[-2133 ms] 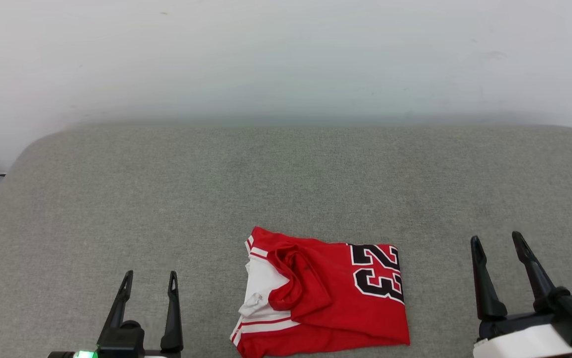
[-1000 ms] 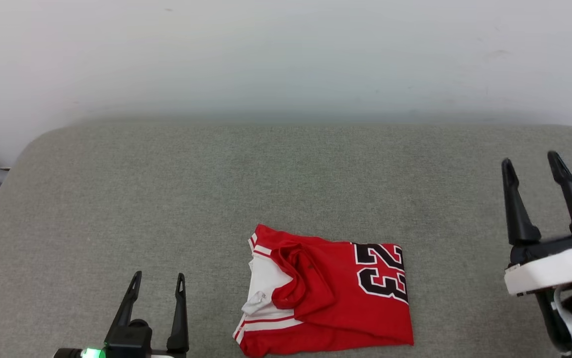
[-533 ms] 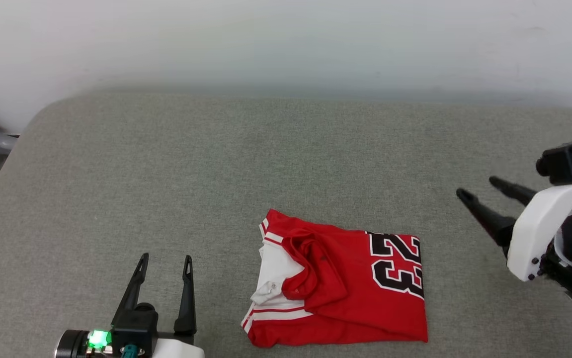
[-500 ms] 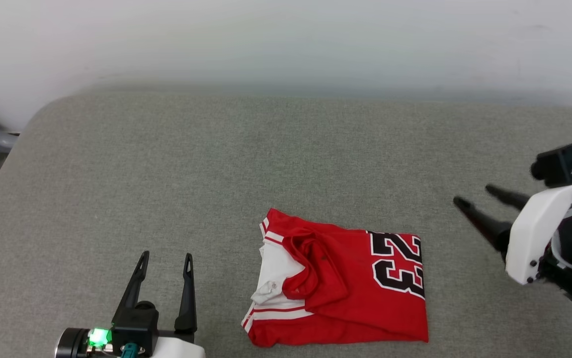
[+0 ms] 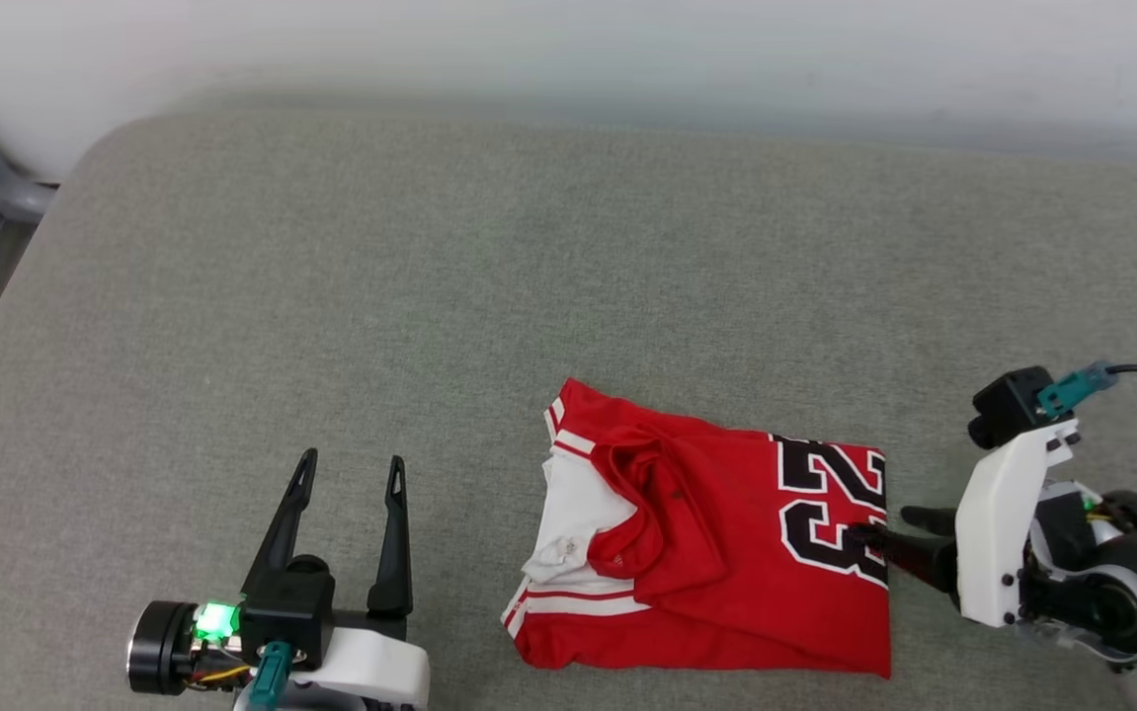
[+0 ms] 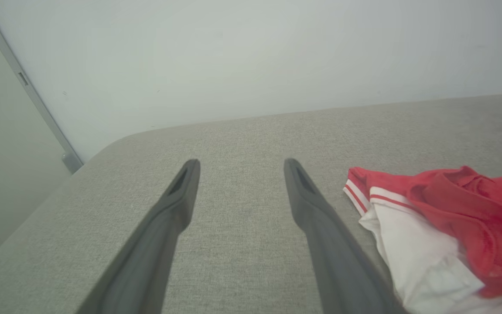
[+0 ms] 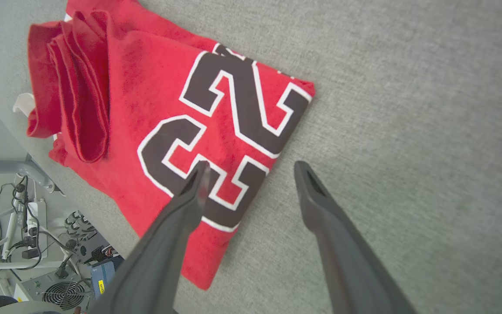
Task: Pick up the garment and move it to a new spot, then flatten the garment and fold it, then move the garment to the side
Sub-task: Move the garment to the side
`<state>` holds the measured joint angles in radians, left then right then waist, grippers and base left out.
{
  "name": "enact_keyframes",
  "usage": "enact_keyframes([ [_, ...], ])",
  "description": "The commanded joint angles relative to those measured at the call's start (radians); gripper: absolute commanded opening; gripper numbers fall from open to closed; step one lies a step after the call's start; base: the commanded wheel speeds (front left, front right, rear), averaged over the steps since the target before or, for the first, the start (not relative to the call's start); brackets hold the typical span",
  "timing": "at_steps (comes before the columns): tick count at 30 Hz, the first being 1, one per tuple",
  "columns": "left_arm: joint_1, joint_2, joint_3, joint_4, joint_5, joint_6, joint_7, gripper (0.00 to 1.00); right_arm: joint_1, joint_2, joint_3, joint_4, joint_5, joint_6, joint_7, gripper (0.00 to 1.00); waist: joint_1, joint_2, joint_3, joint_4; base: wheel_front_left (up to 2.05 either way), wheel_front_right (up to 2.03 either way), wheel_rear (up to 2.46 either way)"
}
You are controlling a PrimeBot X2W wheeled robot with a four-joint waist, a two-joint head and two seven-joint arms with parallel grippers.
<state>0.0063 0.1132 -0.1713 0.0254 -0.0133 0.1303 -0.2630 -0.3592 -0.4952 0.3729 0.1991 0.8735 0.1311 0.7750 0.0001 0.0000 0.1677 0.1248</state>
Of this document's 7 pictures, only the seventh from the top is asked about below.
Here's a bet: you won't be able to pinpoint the black power cable with plug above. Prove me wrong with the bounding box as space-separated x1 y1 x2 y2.
28 227 73 280

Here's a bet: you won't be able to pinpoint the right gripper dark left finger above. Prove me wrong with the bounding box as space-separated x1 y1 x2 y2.
88 160 212 314

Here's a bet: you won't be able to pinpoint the grey metal fittings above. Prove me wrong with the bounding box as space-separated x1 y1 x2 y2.
65 211 98 239

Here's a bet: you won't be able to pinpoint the red white basketball jersey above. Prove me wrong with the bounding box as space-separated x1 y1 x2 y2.
26 0 316 291

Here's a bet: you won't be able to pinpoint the blue box with yellow label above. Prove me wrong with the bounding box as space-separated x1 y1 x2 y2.
89 256 125 300

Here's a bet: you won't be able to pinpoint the grey metal frame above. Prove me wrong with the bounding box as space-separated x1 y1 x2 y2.
0 154 66 196

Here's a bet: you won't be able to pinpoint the white rounded plastic object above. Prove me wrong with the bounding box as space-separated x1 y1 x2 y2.
12 92 36 117

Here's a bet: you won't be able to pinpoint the white power strip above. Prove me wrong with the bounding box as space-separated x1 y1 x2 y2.
23 198 48 260

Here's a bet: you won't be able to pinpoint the grey box with fan grille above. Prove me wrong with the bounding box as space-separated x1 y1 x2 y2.
17 268 99 314

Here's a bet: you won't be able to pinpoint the black device with red wires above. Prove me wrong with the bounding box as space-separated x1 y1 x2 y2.
83 244 118 265

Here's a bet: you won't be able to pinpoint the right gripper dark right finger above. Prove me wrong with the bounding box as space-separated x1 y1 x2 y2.
293 160 418 314

